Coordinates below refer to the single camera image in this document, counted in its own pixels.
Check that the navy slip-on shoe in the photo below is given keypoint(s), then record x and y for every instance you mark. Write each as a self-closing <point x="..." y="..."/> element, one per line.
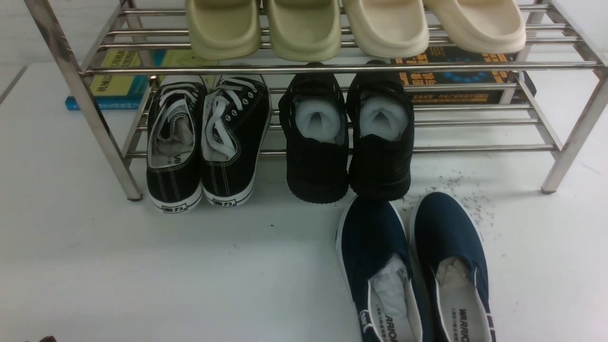
<point x="377" y="266"/>
<point x="452" y="261"/>

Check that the stainless steel shoe rack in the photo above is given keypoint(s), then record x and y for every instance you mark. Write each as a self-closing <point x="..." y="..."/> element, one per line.
<point x="552" y="43"/>

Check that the black shoe left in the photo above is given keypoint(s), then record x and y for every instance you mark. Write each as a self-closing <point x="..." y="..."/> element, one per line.
<point x="314" y="121"/>

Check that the black shoe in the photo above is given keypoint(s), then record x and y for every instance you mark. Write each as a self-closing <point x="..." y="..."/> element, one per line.
<point x="314" y="121"/>
<point x="382" y="117"/>

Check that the black canvas sneaker right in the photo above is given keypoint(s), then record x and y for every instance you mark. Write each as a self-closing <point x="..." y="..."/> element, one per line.
<point x="236" y="117"/>

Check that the black canvas sneaker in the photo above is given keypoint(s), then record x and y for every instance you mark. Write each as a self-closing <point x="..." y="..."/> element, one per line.
<point x="236" y="117"/>
<point x="173" y="144"/>

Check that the black shoe right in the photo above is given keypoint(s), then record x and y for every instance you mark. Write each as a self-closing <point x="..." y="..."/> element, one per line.
<point x="382" y="117"/>

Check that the black canvas sneaker left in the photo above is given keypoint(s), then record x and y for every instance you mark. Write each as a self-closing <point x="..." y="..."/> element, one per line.
<point x="173" y="144"/>

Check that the green slipper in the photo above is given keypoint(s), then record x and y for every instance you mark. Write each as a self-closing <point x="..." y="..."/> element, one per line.
<point x="304" y="30"/>
<point x="223" y="29"/>

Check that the cream slipper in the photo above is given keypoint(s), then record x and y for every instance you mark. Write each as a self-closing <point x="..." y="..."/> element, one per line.
<point x="388" y="28"/>
<point x="481" y="26"/>

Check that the green slipper far left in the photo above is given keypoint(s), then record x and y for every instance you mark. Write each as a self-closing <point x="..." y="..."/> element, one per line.
<point x="223" y="29"/>

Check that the black orange book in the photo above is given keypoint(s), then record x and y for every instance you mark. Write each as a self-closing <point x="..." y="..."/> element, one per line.
<point x="460" y="88"/>

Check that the yellow blue book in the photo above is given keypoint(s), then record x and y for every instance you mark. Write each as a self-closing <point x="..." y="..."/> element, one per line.
<point x="125" y="92"/>

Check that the cream slipper far right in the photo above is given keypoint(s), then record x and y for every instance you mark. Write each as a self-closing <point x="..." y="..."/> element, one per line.
<point x="481" y="26"/>

